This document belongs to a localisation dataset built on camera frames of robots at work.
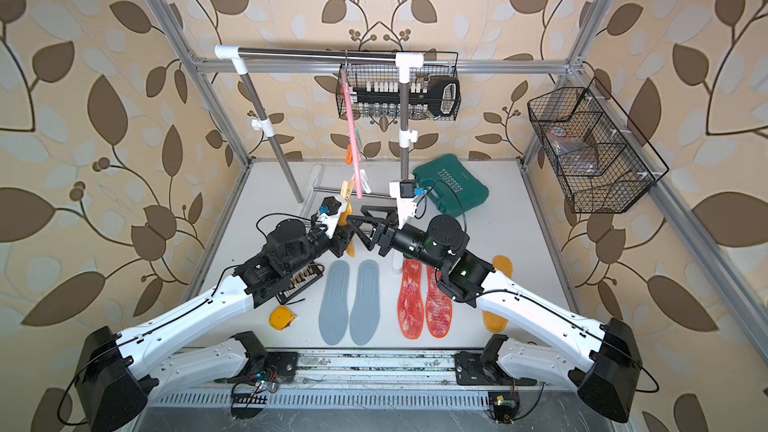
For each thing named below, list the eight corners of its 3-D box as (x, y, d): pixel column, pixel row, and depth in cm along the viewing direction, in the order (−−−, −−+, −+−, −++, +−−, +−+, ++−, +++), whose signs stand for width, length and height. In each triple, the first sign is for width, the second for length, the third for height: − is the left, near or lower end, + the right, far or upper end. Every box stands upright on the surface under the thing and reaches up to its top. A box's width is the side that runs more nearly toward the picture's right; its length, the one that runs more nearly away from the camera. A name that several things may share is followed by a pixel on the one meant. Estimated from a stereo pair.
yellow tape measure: (267, 323, 83) (264, 321, 82) (280, 305, 87) (278, 303, 85) (284, 334, 82) (282, 332, 80) (297, 315, 85) (295, 313, 83)
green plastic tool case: (449, 222, 104) (451, 213, 100) (411, 176, 118) (412, 167, 114) (490, 201, 110) (493, 192, 106) (449, 159, 124) (451, 150, 120)
